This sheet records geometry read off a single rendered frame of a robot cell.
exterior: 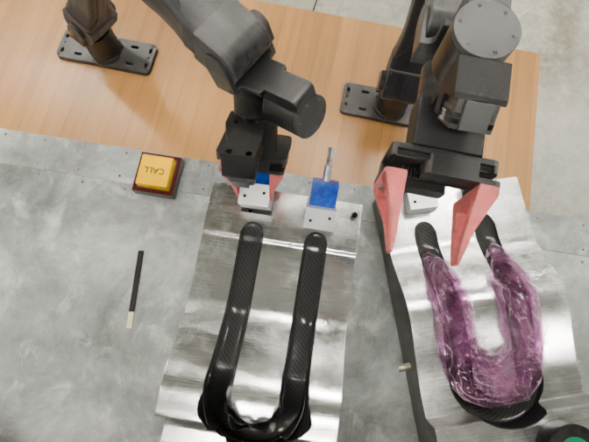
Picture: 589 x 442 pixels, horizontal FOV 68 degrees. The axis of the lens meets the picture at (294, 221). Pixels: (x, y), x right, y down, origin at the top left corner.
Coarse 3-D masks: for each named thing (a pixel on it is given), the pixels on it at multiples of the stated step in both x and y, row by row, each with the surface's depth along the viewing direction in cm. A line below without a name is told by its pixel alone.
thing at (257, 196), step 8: (264, 176) 71; (256, 184) 70; (264, 184) 70; (240, 192) 70; (248, 192) 70; (256, 192) 70; (264, 192) 71; (240, 200) 70; (248, 200) 70; (256, 200) 70; (264, 200) 70; (272, 200) 74; (256, 208) 74; (264, 208) 72
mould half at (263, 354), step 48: (288, 240) 73; (336, 240) 73; (192, 288) 72; (288, 288) 72; (336, 288) 72; (192, 336) 67; (288, 336) 69; (336, 336) 69; (192, 384) 63; (240, 384) 63; (336, 384) 64; (192, 432) 68; (336, 432) 62
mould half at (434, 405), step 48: (384, 240) 79; (528, 240) 77; (480, 288) 71; (432, 336) 69; (480, 336) 70; (432, 384) 69; (576, 384) 70; (432, 432) 66; (480, 432) 64; (528, 432) 64
